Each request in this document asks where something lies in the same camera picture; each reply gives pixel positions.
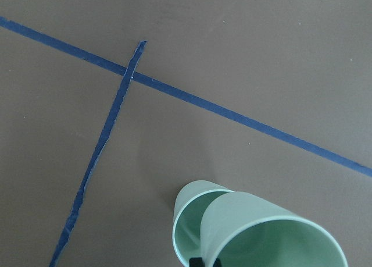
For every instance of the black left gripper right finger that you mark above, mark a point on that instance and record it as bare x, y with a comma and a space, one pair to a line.
217, 263

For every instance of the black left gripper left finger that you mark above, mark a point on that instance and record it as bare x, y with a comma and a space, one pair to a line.
196, 262

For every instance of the mint green cup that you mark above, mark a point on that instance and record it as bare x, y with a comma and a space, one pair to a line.
241, 229
190, 204

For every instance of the short blue tape line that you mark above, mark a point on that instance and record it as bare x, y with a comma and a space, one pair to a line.
102, 140

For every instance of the long blue tape line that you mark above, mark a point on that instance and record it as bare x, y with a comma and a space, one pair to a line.
182, 95

